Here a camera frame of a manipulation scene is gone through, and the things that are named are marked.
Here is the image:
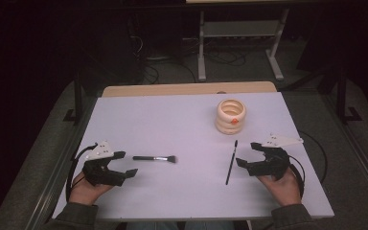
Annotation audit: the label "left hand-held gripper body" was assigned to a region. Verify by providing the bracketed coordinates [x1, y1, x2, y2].
[81, 139, 127, 188]

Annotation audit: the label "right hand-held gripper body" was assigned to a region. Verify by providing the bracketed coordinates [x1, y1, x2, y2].
[246, 132, 305, 182]

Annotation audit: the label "thin black makeup brush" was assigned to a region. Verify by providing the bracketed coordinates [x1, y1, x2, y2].
[224, 139, 240, 187]

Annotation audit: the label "wide black makeup brush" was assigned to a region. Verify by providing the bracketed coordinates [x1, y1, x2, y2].
[132, 154, 178, 165]

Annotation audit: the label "cream ribbed brush holder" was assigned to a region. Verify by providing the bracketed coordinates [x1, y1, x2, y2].
[215, 98, 247, 135]

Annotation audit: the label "person's right hand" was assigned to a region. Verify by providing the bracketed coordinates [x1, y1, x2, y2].
[256, 167, 303, 207]

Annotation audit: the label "person's left hand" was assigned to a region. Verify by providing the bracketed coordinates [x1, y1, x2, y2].
[68, 170, 115, 206]

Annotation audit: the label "black stand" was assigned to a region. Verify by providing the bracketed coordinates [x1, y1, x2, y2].
[335, 67, 364, 126]
[62, 72, 84, 127]

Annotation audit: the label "white table board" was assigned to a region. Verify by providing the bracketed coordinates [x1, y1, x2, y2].
[51, 91, 335, 222]

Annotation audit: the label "wooden table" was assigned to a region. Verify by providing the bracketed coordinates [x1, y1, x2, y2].
[101, 80, 278, 99]

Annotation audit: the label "right hand-held gripper cable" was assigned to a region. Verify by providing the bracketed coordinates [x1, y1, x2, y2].
[287, 154, 307, 197]

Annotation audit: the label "metal frame rail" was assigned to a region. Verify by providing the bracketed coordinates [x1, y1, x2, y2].
[25, 95, 98, 230]
[322, 94, 368, 215]

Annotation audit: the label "thin black cable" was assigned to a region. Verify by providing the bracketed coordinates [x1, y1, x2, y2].
[298, 129, 329, 186]

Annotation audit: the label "black floor cables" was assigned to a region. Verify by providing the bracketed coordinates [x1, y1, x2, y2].
[139, 47, 247, 85]

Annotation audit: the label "white metal desk frame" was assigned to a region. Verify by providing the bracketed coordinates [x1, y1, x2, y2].
[196, 8, 290, 82]

